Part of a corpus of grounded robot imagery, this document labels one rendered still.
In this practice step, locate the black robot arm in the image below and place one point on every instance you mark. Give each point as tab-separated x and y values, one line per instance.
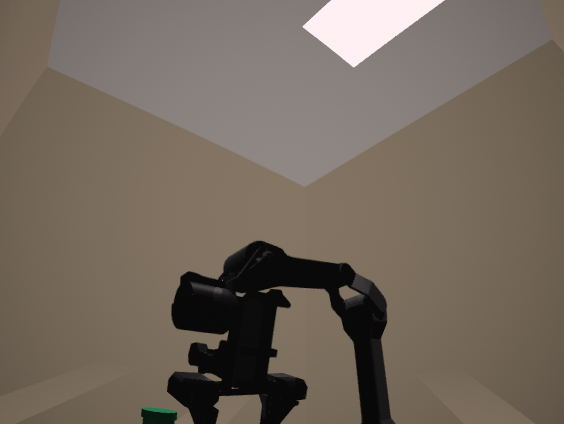
207	305

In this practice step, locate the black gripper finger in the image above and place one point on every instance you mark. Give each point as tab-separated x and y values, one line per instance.
204	415
274	411

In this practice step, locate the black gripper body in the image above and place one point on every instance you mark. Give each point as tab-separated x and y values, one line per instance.
245	368

